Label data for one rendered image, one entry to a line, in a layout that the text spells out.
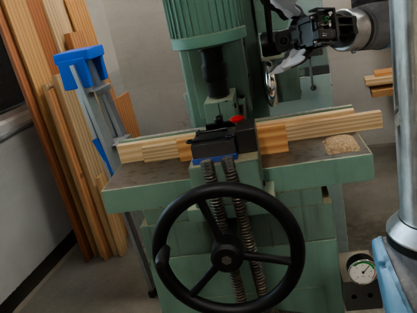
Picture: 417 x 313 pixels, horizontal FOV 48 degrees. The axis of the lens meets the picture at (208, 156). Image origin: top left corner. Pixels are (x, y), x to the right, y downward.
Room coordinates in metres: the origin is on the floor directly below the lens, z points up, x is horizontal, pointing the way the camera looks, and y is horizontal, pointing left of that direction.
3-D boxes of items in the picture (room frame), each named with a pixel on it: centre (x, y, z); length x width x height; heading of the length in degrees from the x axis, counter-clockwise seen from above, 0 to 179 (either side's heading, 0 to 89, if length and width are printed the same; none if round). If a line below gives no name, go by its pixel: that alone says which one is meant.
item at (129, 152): (1.12, -0.07, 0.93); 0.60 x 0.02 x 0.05; 81
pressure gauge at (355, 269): (0.86, -0.28, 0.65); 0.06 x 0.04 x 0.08; 81
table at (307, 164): (1.00, -0.05, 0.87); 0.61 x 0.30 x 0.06; 81
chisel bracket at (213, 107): (1.13, -0.06, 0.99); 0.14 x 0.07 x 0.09; 171
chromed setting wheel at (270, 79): (1.21, -0.20, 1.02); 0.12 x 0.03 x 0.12; 171
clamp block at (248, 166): (0.91, -0.03, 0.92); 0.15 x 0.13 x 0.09; 81
